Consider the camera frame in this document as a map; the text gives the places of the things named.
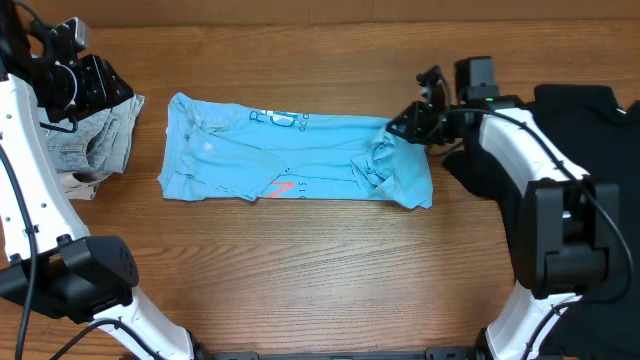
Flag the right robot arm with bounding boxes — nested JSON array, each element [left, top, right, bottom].
[[387, 57, 632, 359]]

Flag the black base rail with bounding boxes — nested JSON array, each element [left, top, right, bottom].
[[194, 343, 493, 360]]

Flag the folded white cloth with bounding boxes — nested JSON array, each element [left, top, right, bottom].
[[58, 172, 110, 201]]

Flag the folded light denim shorts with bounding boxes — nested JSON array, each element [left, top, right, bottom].
[[42, 94, 145, 174]]

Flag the black garment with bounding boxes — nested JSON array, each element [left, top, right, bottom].
[[435, 84, 639, 359]]

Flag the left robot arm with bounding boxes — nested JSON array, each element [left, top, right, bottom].
[[1, 1, 207, 359]]

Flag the light blue printed t-shirt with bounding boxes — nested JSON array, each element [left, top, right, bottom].
[[158, 93, 433, 209]]

